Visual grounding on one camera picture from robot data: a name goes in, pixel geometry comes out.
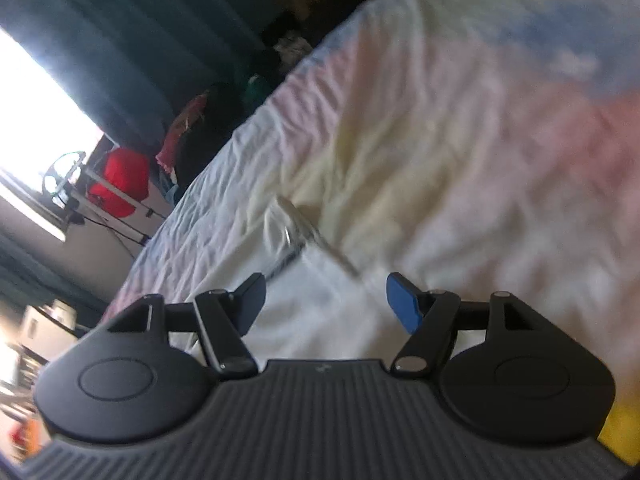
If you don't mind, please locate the black clothes pile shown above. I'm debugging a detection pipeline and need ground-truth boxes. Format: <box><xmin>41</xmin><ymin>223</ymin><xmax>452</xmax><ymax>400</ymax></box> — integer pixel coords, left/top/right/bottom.
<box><xmin>174</xmin><ymin>82</ymin><xmax>253</xmax><ymax>198</ymax></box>

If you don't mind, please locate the white garment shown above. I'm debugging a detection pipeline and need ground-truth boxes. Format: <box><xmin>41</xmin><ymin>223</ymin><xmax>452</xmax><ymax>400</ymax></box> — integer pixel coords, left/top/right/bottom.
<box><xmin>189</xmin><ymin>195</ymin><xmax>402</xmax><ymax>364</ymax></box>

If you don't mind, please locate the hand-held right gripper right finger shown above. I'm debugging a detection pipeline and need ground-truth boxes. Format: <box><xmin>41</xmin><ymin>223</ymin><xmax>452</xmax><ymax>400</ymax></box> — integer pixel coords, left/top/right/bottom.
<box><xmin>385</xmin><ymin>272</ymin><xmax>542</xmax><ymax>379</ymax></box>

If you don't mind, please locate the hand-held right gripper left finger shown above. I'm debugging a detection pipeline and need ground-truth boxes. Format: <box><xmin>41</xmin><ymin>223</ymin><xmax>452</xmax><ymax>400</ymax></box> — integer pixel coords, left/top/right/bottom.
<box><xmin>106</xmin><ymin>272</ymin><xmax>267</xmax><ymax>379</ymax></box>

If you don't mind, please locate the yellow cloth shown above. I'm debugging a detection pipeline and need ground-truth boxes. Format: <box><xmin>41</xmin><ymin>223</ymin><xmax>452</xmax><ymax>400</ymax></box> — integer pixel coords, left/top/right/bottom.
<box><xmin>596</xmin><ymin>399</ymin><xmax>640</xmax><ymax>467</ymax></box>

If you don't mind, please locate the green cloth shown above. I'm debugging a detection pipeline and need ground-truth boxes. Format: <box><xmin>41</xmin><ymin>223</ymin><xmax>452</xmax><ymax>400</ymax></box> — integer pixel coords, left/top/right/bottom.
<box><xmin>242</xmin><ymin>74</ymin><xmax>277</xmax><ymax>112</ymax></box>

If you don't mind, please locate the red cloth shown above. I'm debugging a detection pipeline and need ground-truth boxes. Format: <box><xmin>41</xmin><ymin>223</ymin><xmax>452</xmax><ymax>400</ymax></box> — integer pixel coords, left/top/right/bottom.
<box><xmin>86</xmin><ymin>147</ymin><xmax>152</xmax><ymax>219</ymax></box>

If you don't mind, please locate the pastel patterned bed sheet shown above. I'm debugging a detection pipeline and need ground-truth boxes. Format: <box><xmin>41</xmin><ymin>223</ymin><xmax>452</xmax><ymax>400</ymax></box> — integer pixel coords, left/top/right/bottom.
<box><xmin>102</xmin><ymin>0</ymin><xmax>640</xmax><ymax>466</ymax></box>

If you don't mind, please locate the dark teal curtain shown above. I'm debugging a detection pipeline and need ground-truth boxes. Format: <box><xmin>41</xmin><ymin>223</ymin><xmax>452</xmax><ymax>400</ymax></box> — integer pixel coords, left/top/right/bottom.
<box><xmin>0</xmin><ymin>0</ymin><xmax>313</xmax><ymax>153</ymax></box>

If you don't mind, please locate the pink and red clothes pile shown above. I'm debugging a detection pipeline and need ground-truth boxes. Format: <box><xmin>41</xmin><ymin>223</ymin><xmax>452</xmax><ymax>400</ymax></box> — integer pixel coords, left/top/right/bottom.
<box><xmin>155</xmin><ymin>91</ymin><xmax>211</xmax><ymax>173</ymax></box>

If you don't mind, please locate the white metal rack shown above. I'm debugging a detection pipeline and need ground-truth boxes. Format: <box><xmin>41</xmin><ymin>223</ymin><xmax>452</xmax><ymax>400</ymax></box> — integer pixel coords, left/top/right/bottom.
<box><xmin>64</xmin><ymin>159</ymin><xmax>169</xmax><ymax>247</ymax></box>

